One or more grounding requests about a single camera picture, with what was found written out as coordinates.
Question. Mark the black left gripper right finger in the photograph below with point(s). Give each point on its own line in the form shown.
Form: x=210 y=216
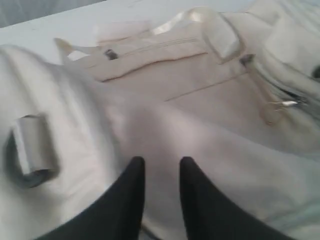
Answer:
x=209 y=215

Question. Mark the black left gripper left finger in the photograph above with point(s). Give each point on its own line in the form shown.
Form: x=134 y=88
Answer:
x=116 y=215

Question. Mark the beige duffel bag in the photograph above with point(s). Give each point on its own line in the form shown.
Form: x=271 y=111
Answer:
x=191 y=87

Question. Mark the metal zipper pull with ring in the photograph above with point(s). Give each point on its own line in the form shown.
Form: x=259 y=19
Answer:
x=273 y=111

